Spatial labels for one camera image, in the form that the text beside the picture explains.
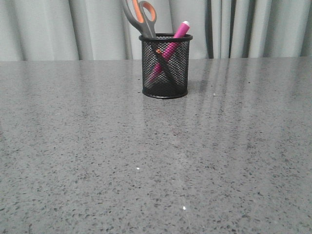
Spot pink marker pen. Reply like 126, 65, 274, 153
145, 21, 190, 87

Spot grey orange scissors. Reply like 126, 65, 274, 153
121, 0, 181, 92

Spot black mesh pen holder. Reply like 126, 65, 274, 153
139, 33, 193, 99

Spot grey curtain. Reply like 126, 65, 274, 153
0, 0, 312, 61

